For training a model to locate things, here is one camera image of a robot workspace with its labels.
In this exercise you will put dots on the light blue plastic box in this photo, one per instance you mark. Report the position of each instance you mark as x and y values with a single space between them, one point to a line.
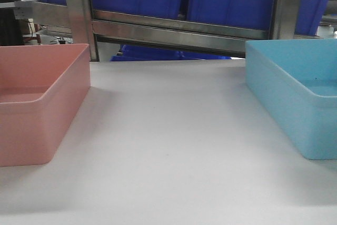
295 80

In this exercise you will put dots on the dark blue crate right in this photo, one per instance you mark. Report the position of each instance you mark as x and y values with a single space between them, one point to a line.
309 16

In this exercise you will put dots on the stainless steel shelf rack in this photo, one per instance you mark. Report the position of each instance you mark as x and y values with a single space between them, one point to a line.
84 24

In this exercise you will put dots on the pink plastic box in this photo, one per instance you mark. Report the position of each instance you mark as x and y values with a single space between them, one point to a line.
42 88

